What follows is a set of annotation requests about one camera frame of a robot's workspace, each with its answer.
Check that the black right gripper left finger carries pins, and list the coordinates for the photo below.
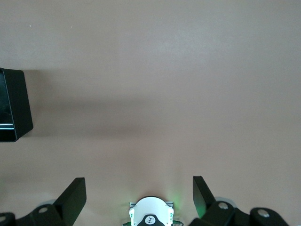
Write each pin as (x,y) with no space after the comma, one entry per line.
(69,200)

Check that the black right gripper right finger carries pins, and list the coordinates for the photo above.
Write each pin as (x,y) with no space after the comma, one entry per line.
(203,200)

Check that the black rectangular box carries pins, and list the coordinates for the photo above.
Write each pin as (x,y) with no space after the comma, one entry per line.
(20,106)

